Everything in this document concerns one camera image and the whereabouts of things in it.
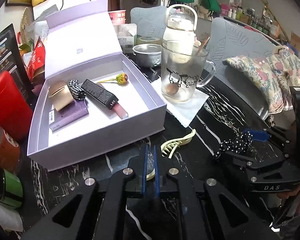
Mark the black snack bag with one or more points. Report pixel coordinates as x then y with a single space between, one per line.
10 61

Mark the purple flat box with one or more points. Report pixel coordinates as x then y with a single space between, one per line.
70 113

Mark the cream water bottle with handle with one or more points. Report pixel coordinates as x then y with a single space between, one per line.
181 23

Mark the clear spice jar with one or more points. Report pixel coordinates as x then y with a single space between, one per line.
9 152

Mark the floral cloth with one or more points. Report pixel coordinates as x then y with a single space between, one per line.
272 75

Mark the red snack packet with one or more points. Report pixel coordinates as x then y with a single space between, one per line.
37 59

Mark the gold small box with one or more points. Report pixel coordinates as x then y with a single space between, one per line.
60 95

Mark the clear cartoon glass mug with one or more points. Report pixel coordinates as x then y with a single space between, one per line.
184 67

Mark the small steel bowl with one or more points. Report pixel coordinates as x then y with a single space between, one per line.
147 55

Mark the white paper napkin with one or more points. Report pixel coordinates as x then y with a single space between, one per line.
186 111

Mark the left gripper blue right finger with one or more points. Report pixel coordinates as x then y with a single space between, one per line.
157 174

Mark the black lipstick box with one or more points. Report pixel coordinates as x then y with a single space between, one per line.
99 93

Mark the cream hair claw clip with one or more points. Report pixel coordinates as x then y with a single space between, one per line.
168 149

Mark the green lollipop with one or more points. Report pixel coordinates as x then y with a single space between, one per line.
121 79

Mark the grey cushioned chair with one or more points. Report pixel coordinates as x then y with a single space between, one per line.
230 40

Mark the red canister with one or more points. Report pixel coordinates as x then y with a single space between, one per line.
15 113

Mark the black polka dot scrunchie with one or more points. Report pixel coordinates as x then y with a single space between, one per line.
238 145

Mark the lilac open gift box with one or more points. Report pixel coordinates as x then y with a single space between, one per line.
122 106

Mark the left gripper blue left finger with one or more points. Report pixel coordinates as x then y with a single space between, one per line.
144 170

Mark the white mini fridge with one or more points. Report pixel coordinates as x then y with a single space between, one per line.
62 2

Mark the pink lip gloss tube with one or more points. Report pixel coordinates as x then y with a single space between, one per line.
120 111

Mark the tape roll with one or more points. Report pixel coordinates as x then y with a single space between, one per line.
148 40

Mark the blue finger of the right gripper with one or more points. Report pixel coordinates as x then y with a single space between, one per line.
257 135

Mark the pink paper noodle cup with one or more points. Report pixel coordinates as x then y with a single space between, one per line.
118 17

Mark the white tissue box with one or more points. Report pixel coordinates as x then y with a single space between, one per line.
126 35

